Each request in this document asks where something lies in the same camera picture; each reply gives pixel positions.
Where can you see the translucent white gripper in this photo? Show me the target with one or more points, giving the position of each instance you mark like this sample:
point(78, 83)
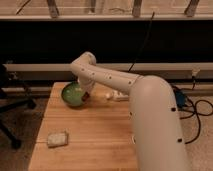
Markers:
point(87, 87)

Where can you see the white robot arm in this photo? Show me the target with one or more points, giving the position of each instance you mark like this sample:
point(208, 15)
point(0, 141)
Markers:
point(158, 135)

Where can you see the green ceramic bowl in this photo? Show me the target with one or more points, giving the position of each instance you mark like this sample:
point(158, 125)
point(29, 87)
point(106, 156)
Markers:
point(72, 94)

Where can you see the white remote control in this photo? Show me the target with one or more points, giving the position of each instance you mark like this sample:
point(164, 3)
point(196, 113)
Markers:
point(116, 96)

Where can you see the white sponge block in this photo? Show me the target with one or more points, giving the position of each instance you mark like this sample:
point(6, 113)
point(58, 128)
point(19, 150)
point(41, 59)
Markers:
point(57, 139)

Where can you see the black office chair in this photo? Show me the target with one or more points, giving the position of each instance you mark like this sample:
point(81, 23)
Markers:
point(5, 78)

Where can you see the white baseboard heater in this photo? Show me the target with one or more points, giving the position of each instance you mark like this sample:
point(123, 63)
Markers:
point(166, 70)

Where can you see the white plug adapter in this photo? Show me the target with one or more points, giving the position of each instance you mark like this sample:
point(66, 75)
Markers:
point(195, 71)

